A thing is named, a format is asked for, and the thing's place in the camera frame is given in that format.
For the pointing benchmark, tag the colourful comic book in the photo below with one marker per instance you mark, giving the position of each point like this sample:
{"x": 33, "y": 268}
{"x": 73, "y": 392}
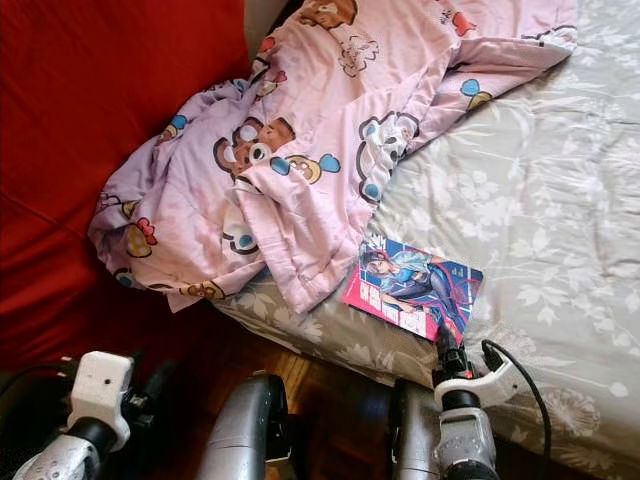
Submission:
{"x": 410, "y": 285}

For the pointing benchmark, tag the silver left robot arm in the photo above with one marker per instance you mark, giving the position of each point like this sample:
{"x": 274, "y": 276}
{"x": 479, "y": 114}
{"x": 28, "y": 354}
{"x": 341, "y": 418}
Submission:
{"x": 60, "y": 462}

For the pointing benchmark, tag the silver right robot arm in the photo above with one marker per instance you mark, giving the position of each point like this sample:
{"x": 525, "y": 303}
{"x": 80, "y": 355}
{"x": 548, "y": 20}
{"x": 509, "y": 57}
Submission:
{"x": 468, "y": 440}

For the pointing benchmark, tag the silver right robot leg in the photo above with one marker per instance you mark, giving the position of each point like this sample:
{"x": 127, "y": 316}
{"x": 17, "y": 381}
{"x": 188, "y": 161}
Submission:
{"x": 415, "y": 440}

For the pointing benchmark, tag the silver robot leg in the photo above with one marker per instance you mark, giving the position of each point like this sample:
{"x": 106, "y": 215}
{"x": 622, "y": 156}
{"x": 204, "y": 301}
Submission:
{"x": 415, "y": 440}
{"x": 245, "y": 430}

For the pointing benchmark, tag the silver left robot leg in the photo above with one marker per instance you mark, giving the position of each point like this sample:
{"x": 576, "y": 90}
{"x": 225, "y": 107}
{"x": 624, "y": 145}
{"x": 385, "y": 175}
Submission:
{"x": 245, "y": 430}

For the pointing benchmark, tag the black round trash bin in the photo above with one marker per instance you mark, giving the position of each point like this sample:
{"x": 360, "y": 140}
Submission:
{"x": 25, "y": 420}

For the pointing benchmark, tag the grey floral bed sheet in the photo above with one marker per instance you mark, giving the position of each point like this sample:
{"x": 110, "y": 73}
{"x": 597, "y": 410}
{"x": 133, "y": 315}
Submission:
{"x": 540, "y": 180}

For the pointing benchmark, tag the red folded mattress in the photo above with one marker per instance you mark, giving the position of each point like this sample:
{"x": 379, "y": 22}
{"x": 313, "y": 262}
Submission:
{"x": 90, "y": 150}

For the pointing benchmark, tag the pink cartoon print blanket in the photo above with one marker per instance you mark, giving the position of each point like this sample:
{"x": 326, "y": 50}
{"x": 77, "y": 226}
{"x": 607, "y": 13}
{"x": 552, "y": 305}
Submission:
{"x": 320, "y": 100}

